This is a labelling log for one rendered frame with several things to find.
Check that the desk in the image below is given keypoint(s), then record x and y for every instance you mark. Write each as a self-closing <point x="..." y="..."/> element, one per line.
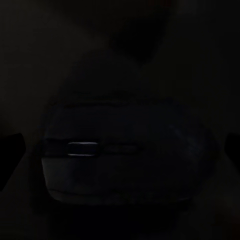
<point x="55" y="52"/>

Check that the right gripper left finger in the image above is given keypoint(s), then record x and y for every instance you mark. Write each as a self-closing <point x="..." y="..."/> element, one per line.
<point x="12" y="149"/>

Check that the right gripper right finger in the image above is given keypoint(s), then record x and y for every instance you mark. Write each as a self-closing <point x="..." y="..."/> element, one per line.
<point x="232" y="149"/>

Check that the mouse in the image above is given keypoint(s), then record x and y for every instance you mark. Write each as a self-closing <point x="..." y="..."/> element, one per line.
<point x="129" y="146"/>

